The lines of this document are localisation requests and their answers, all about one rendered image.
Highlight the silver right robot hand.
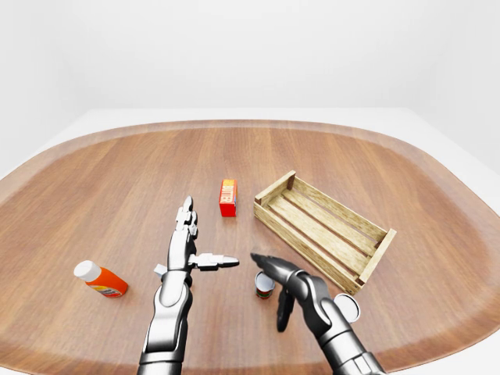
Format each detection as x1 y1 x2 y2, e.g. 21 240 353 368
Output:
250 252 327 334

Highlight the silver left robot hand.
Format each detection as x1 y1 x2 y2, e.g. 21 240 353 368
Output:
154 195 240 277

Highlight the wooden slat tray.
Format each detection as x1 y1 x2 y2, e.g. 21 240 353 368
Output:
253 170 398 296

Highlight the small red-green labelled tin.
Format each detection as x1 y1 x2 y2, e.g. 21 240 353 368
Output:
255 270 276 300

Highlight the white-lidded tin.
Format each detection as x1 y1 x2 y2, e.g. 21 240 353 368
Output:
334 293 360 323

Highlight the red printed food box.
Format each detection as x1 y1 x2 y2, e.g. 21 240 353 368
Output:
218 178 239 218

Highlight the orange bottle with white cap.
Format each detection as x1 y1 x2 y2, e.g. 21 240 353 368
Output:
73 259 129 299

